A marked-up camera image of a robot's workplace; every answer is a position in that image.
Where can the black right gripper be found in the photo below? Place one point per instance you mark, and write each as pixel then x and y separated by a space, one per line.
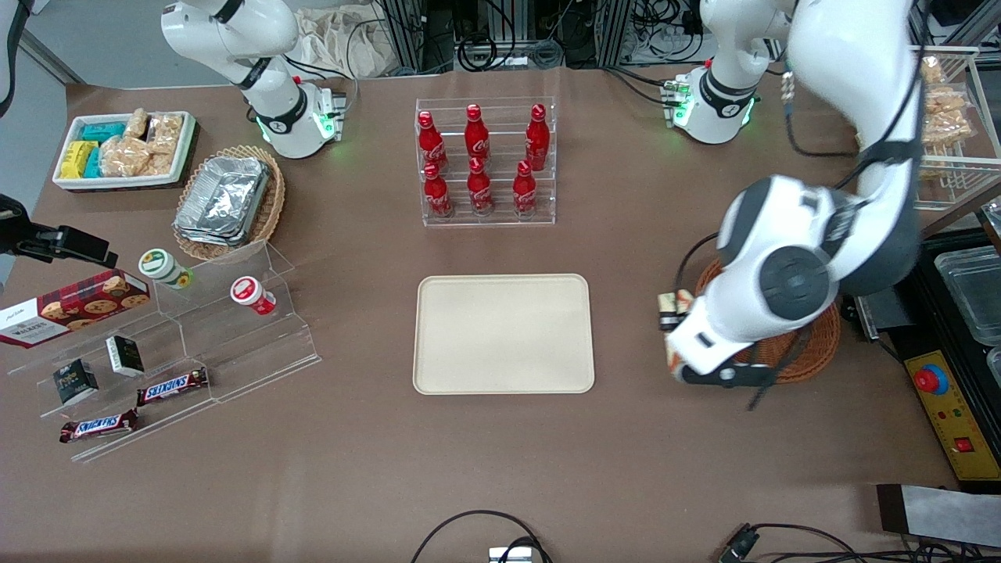
pixel 35 238

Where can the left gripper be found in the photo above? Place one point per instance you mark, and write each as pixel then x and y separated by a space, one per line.
pixel 669 319

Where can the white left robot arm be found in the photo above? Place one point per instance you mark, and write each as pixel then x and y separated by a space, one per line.
pixel 790 274

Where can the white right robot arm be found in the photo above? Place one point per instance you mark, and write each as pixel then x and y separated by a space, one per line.
pixel 270 117

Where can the round brown wicker basket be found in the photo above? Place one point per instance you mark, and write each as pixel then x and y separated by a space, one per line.
pixel 817 352

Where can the beige plastic tray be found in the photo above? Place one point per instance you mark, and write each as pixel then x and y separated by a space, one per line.
pixel 504 335

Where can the oval light wicker basket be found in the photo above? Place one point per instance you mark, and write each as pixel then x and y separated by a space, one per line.
pixel 274 203

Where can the red tartan cookie box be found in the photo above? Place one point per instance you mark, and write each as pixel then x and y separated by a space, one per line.
pixel 74 309

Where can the white rectangular snack bin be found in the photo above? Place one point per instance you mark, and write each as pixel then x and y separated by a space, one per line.
pixel 117 183

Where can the teal snack packet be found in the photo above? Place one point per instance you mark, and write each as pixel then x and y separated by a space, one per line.
pixel 93 163
pixel 103 130

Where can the yellow snack packet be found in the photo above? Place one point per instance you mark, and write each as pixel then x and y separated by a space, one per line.
pixel 77 159

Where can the green lid yogurt cup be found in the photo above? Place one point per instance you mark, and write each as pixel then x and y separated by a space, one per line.
pixel 163 267

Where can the clear bag of crackers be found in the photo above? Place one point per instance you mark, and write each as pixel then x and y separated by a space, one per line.
pixel 123 156
pixel 166 133
pixel 138 123

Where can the small black box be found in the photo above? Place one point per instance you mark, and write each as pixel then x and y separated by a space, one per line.
pixel 125 356
pixel 76 381

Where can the stack of foil containers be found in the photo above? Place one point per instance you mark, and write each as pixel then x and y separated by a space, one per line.
pixel 223 199

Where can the snickers chocolate bar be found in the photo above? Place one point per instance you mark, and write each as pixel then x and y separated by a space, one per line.
pixel 172 387
pixel 99 426

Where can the red lid yogurt cup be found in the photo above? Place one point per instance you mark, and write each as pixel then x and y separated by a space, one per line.
pixel 252 295

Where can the red cola bottle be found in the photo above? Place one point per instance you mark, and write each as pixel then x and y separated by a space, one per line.
pixel 477 137
pixel 438 195
pixel 431 145
pixel 525 194
pixel 480 191
pixel 537 141

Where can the clear acrylic step display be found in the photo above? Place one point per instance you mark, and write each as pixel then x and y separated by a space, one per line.
pixel 235 352

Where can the clear acrylic bottle rack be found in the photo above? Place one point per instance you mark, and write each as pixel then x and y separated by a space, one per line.
pixel 489 223

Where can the black side cart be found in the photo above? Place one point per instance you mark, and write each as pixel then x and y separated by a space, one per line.
pixel 927 328

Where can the silver connector block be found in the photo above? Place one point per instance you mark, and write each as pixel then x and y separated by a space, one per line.
pixel 510 556

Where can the clear plastic container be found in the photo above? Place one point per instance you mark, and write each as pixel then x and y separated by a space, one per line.
pixel 974 293

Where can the yellow emergency stop box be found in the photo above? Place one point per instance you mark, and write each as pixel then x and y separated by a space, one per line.
pixel 958 422

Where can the beige cloth bag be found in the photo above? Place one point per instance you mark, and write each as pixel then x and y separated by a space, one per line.
pixel 336 43

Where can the bagged rice cracker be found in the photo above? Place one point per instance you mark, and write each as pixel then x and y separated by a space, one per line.
pixel 946 102
pixel 948 129
pixel 932 72

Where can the grey flat panel black edge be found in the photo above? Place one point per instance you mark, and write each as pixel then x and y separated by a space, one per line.
pixel 942 516

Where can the aluminium frame post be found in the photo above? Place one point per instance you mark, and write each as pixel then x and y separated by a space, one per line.
pixel 615 31
pixel 403 35

